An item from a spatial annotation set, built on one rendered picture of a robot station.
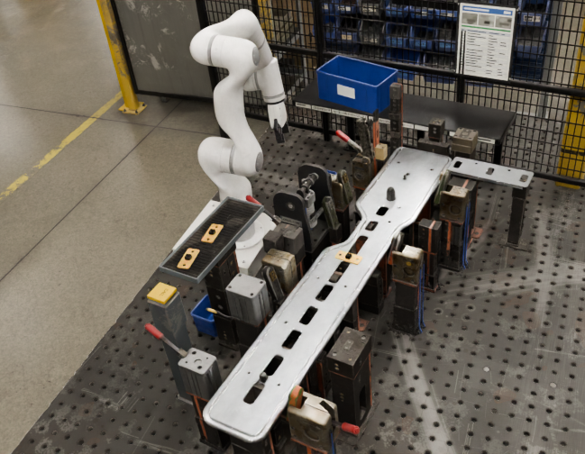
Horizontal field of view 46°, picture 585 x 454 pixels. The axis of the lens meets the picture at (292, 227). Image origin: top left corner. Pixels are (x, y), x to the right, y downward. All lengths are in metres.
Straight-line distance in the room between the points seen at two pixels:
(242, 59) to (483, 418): 1.31
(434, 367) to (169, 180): 2.66
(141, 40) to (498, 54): 2.89
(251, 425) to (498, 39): 1.71
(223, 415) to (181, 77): 3.49
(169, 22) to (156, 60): 0.34
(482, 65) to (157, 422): 1.78
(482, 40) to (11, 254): 2.85
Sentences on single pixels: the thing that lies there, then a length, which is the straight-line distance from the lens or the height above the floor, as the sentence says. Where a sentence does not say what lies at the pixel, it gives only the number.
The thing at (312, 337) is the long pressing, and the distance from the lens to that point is 1.99.
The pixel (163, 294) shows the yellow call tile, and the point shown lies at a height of 1.16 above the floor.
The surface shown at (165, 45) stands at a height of 0.55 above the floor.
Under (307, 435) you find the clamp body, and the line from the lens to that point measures 1.82.
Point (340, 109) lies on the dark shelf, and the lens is 2.94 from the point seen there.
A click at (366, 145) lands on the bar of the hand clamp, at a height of 1.12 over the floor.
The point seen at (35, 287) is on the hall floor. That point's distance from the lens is 4.02.
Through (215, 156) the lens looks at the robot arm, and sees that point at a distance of 2.44.
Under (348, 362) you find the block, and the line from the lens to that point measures 1.89.
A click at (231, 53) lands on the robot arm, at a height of 1.56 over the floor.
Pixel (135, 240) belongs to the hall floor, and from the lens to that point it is 4.10.
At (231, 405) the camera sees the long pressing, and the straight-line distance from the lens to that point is 1.88.
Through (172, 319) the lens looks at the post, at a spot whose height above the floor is 1.08.
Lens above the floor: 2.48
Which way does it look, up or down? 39 degrees down
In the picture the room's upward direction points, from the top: 7 degrees counter-clockwise
